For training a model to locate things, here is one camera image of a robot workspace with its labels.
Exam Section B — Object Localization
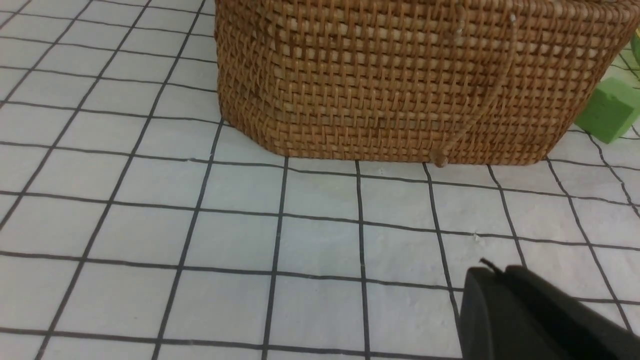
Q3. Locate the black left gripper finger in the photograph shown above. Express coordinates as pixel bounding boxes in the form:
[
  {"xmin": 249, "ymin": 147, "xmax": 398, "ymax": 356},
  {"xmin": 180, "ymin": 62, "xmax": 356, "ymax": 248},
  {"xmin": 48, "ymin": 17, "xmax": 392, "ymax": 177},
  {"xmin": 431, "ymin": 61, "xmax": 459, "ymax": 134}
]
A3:
[{"xmin": 458, "ymin": 259, "xmax": 640, "ymax": 360}]

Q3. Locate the woven rattan basket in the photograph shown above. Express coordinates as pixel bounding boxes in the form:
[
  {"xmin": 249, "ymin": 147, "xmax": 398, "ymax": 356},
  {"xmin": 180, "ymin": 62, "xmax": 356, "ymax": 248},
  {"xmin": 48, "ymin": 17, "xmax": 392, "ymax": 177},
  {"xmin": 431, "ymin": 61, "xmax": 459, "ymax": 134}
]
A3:
[{"xmin": 214, "ymin": 0, "xmax": 640, "ymax": 167}]

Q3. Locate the green foam cube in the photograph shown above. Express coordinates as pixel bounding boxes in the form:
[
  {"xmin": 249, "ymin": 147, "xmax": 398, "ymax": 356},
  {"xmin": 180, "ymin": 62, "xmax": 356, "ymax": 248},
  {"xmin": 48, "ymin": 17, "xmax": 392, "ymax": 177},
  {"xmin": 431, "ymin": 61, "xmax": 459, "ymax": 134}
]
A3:
[{"xmin": 574, "ymin": 77, "xmax": 640, "ymax": 144}]

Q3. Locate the green glass leaf plate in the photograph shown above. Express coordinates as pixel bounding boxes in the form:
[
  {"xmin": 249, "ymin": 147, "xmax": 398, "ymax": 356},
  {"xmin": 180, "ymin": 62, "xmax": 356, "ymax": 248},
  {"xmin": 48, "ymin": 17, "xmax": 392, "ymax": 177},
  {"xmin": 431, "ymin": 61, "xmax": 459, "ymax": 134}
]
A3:
[{"xmin": 630, "ymin": 28, "xmax": 640, "ymax": 65}]

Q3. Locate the white grid tablecloth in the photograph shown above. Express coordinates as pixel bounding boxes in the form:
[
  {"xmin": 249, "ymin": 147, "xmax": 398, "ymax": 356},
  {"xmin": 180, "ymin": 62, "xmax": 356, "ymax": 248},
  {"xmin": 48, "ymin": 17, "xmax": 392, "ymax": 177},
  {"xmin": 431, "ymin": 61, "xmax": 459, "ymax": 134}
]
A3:
[{"xmin": 0, "ymin": 0, "xmax": 639, "ymax": 360}]

